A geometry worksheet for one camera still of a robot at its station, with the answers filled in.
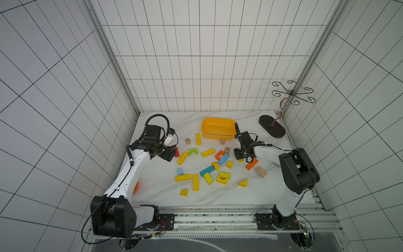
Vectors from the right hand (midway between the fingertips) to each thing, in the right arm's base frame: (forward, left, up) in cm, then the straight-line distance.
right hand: (239, 150), depth 99 cm
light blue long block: (-7, +10, +1) cm, 12 cm away
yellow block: (-17, +8, +1) cm, 19 cm away
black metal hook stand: (+22, -25, +2) cm, 33 cm away
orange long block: (-10, -6, 0) cm, 12 cm away
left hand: (-12, +42, +15) cm, 47 cm away
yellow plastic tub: (+13, +13, +6) cm, 19 cm away
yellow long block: (-3, +20, +1) cm, 20 cm away
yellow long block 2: (-20, +34, +1) cm, 39 cm away
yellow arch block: (-21, +11, +1) cm, 24 cm away
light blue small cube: (-17, +36, +1) cm, 40 cm away
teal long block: (-15, +19, +1) cm, 24 cm away
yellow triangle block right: (-22, -1, +1) cm, 22 cm away
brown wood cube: (-1, +8, +2) cm, 8 cm away
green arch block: (-4, +29, +4) cm, 30 cm away
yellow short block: (-20, +19, +2) cm, 28 cm away
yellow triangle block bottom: (-28, +32, +1) cm, 42 cm away
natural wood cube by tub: (+6, +11, +1) cm, 12 cm away
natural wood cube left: (+4, +34, +3) cm, 34 cm away
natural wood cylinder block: (-14, -12, 0) cm, 18 cm away
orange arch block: (-6, +14, +2) cm, 15 cm away
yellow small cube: (-11, +6, +1) cm, 12 cm away
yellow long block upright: (-24, +26, 0) cm, 35 cm away
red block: (-5, +39, +2) cm, 40 cm away
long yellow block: (+6, +27, +1) cm, 28 cm away
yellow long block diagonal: (-8, +35, +1) cm, 36 cm away
